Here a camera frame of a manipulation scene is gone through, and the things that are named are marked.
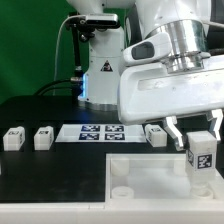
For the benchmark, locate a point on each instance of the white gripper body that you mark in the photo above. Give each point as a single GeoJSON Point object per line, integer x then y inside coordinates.
{"type": "Point", "coordinates": [147, 92]}

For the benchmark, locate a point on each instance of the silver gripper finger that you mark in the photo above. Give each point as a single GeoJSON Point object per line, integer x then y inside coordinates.
{"type": "Point", "coordinates": [215, 117]}
{"type": "Point", "coordinates": [169, 125]}

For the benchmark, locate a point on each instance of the white square table top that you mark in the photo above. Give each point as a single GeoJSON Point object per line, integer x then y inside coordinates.
{"type": "Point", "coordinates": [147, 176]}

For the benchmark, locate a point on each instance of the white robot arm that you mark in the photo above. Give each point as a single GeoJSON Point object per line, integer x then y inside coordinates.
{"type": "Point", "coordinates": [195, 27]}

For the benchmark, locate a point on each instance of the white marker tag sheet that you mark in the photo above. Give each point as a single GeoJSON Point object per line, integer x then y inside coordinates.
{"type": "Point", "coordinates": [99, 133]}

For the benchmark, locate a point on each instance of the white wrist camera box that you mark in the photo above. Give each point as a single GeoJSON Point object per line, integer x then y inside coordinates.
{"type": "Point", "coordinates": [151, 49]}

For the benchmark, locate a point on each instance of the black camera on stand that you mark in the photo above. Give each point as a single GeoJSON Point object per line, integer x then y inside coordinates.
{"type": "Point", "coordinates": [85, 25]}

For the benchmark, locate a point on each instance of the white front rail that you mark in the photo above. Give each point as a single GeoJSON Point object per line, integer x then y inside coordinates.
{"type": "Point", "coordinates": [63, 214]}

